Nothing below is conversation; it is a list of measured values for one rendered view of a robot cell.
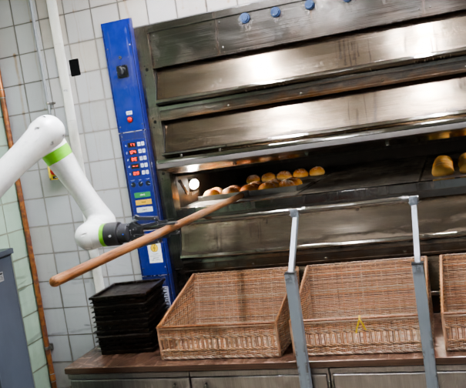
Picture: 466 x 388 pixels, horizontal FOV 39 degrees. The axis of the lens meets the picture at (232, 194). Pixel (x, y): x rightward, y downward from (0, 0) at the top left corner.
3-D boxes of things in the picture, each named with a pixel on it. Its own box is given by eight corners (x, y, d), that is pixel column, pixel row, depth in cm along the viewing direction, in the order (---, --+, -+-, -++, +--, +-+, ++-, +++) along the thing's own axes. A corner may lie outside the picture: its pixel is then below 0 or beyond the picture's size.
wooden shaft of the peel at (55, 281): (58, 287, 175) (55, 276, 175) (48, 288, 176) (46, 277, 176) (244, 198, 336) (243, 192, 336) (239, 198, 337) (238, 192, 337)
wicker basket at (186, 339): (199, 326, 334) (192, 272, 331) (308, 320, 315) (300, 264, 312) (159, 361, 288) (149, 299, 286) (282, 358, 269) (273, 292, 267)
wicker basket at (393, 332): (313, 320, 314) (305, 264, 311) (435, 314, 296) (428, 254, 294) (291, 358, 268) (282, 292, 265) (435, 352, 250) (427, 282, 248)
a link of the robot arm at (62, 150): (22, 127, 252) (49, 111, 256) (19, 129, 264) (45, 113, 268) (49, 167, 256) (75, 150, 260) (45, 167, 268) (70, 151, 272)
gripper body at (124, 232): (123, 221, 259) (145, 219, 256) (127, 242, 260) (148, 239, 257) (115, 224, 252) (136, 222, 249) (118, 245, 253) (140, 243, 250)
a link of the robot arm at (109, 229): (103, 249, 253) (99, 225, 252) (117, 242, 264) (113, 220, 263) (117, 247, 251) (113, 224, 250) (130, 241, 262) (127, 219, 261)
